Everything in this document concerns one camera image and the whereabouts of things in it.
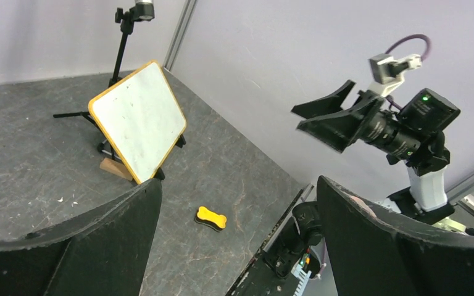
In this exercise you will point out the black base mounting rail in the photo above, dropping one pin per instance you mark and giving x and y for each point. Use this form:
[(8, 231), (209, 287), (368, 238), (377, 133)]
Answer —
[(289, 242)]

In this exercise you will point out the yellow framed whiteboard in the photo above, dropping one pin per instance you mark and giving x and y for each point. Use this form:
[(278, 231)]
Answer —
[(141, 118)]

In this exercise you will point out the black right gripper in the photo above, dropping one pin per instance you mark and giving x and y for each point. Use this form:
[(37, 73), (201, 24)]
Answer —
[(338, 128)]

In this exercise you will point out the yellow whiteboard eraser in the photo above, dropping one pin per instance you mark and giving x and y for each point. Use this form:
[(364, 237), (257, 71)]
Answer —
[(216, 221)]

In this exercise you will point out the slotted cable duct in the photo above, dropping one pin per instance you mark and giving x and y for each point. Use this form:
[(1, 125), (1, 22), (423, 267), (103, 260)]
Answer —
[(302, 276)]

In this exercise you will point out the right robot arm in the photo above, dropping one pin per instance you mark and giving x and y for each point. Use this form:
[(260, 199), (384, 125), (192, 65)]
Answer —
[(413, 135)]

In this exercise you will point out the black whiteboard foot clip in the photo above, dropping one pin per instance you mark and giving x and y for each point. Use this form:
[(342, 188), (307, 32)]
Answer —
[(159, 174)]

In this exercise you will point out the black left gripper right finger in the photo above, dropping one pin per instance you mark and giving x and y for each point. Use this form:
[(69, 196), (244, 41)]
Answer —
[(374, 251)]

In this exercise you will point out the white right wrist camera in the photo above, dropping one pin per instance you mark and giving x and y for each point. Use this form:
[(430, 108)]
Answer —
[(388, 72)]

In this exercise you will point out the silver camera pole stand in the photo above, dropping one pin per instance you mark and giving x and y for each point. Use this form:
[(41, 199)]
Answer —
[(142, 11)]

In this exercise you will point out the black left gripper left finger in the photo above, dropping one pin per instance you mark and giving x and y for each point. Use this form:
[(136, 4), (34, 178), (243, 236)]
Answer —
[(103, 251)]

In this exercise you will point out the flat engraved wooden plank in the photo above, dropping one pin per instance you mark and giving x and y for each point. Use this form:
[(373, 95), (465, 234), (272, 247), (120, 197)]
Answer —
[(116, 168)]

